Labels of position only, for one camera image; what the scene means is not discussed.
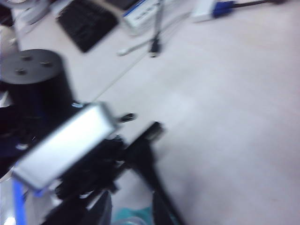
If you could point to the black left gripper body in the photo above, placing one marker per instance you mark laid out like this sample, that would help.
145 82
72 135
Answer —
93 168

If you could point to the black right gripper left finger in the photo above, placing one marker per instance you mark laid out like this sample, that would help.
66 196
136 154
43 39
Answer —
89 211

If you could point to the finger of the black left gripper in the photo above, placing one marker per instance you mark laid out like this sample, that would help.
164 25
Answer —
145 150

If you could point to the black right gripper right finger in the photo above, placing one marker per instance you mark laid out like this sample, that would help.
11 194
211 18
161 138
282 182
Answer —
164 211

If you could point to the translucent teal sprayer cap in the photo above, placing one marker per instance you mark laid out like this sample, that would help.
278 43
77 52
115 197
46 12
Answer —
132 214

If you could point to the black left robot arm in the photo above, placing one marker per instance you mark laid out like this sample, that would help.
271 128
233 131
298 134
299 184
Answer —
35 89

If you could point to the white and blue box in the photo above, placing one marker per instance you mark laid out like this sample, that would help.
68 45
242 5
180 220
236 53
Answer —
138 17

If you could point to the black keyboard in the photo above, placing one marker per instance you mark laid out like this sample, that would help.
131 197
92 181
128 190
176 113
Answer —
87 23

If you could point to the white adapter with blue plug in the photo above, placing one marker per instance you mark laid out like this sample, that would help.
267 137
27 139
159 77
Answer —
206 10

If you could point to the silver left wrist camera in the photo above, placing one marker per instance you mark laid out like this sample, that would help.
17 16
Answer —
68 145

